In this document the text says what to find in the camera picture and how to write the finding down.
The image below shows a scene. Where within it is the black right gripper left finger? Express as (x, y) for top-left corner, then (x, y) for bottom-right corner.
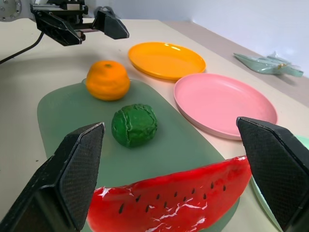
(0, 121), (106, 232)

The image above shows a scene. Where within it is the clear bag of green items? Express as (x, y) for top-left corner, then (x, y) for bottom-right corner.
(233, 51), (304, 78)

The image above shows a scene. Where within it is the green cutting mat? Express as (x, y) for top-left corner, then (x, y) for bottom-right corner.
(36, 77), (241, 232)

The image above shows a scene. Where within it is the light green plate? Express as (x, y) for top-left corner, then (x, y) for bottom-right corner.
(250, 134), (309, 232)

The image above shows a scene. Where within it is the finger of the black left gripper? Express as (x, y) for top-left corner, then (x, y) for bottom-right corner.
(35, 10), (82, 47)
(92, 8), (130, 40)

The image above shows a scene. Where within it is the red watermelon slice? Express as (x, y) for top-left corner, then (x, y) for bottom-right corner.
(86, 156), (253, 232)

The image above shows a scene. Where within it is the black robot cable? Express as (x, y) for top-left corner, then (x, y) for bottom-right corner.
(0, 30), (46, 65)

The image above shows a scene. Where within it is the green cabbage toy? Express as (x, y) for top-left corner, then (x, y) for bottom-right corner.
(111, 103), (158, 148)

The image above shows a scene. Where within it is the orange tangerine toy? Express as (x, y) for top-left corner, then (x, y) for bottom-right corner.
(85, 60), (131, 102)

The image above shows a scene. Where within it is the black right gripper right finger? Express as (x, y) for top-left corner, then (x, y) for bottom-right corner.
(236, 116), (309, 232)

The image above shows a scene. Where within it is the pink plate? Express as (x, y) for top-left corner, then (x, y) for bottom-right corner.
(173, 73), (279, 141)

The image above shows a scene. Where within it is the orange plate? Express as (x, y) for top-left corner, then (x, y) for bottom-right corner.
(127, 42), (207, 81)

